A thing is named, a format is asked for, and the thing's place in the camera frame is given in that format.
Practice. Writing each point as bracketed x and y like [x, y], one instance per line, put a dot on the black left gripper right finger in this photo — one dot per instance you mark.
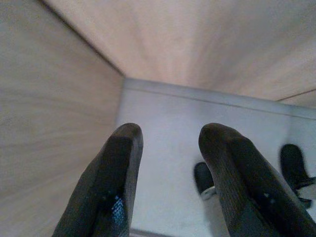
[242, 187]

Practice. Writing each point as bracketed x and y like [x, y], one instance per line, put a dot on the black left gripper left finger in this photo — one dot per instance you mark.
[108, 177]

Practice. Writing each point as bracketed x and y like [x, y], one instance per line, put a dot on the wooden kitchen cabinet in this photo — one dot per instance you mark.
[49, 98]

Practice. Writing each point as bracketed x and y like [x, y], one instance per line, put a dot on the silver robot left leg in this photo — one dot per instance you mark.
[209, 195]

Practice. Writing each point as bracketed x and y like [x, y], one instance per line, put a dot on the black robot left foot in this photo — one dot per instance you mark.
[203, 175]

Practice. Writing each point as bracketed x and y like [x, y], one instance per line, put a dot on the black robot foot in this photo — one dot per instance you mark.
[292, 163]
[203, 175]

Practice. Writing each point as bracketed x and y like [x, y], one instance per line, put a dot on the black robot right foot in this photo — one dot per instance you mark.
[292, 163]

